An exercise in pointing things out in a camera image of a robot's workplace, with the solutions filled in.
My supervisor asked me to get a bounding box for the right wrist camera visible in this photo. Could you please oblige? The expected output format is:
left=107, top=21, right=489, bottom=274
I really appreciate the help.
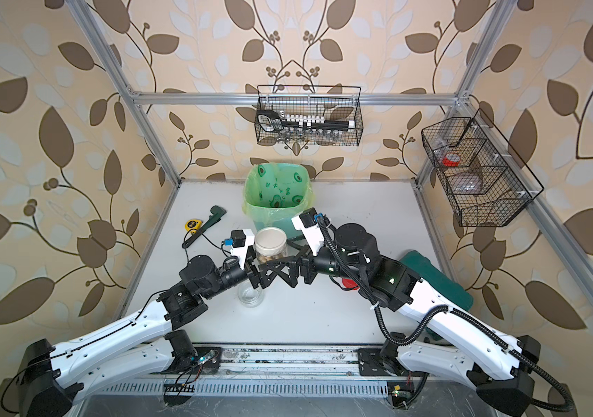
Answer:
left=291, top=208, right=325, bottom=255

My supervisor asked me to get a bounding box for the black wire basket back wall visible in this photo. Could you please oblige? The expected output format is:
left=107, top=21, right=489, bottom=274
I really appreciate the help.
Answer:
left=254, top=83, right=364, bottom=147

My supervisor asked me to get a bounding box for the red object in basket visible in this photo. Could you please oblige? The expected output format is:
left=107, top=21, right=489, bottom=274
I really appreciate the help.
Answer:
left=441, top=152, right=461, bottom=168

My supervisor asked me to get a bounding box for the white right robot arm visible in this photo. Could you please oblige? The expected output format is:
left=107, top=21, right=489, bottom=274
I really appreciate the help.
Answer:
left=261, top=223, right=576, bottom=416

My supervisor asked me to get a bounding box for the green bin with bag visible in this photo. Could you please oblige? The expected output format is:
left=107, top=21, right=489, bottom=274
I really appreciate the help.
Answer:
left=243, top=163, right=315, bottom=238

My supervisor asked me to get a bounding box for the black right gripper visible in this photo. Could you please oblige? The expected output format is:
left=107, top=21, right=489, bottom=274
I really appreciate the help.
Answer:
left=269, top=233, right=368, bottom=286

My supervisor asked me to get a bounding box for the black wire basket right wall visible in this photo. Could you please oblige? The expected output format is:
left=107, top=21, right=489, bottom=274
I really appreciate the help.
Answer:
left=421, top=109, right=544, bottom=228

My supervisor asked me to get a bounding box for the beige lid jar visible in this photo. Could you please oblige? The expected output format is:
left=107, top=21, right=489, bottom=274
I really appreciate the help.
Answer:
left=237, top=283, right=265, bottom=309
left=254, top=227, right=288, bottom=263

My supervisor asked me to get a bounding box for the red jar lid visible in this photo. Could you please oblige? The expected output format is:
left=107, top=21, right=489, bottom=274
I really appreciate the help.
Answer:
left=342, top=278, right=359, bottom=291

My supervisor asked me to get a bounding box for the yellow tape measure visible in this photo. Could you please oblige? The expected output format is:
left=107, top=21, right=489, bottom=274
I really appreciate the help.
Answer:
left=185, top=219, right=203, bottom=233

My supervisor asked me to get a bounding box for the black wire basket wall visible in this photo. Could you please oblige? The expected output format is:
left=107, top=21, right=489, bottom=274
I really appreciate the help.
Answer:
left=254, top=83, right=364, bottom=147
left=421, top=109, right=544, bottom=228

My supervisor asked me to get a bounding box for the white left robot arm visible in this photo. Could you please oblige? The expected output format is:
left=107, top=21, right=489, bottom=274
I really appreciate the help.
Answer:
left=0, top=255, right=278, bottom=416

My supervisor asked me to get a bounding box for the black socket set rail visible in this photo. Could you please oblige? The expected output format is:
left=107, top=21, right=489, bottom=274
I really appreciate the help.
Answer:
left=255, top=109, right=357, bottom=133

